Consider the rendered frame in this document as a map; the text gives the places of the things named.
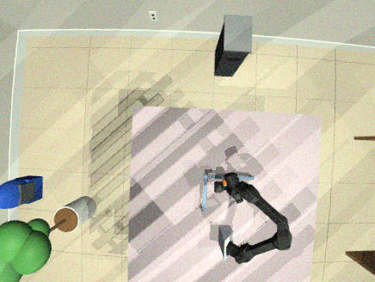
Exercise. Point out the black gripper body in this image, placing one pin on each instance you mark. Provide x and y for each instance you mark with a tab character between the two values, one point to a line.
218	187

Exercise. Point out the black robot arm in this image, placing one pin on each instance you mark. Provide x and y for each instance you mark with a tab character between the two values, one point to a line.
281	240

